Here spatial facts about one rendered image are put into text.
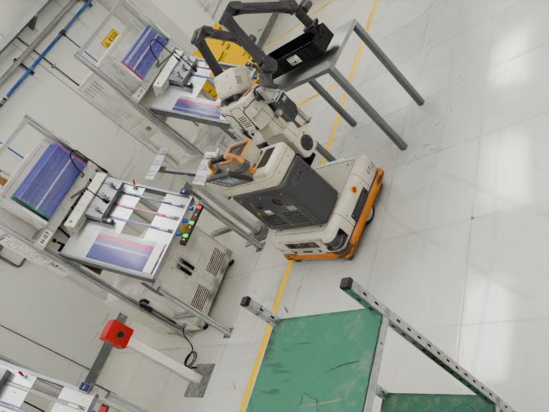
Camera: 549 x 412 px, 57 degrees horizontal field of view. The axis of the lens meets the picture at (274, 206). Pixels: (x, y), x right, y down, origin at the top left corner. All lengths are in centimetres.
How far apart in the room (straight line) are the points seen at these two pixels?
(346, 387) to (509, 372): 106
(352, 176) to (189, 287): 155
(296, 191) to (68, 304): 303
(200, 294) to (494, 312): 229
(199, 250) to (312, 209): 136
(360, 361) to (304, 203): 167
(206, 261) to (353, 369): 280
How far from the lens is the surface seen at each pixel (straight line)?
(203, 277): 403
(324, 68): 322
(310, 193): 296
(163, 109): 439
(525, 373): 228
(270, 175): 280
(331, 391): 141
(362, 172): 324
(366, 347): 139
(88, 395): 328
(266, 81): 296
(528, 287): 245
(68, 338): 528
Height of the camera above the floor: 191
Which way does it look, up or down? 26 degrees down
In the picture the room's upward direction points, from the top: 51 degrees counter-clockwise
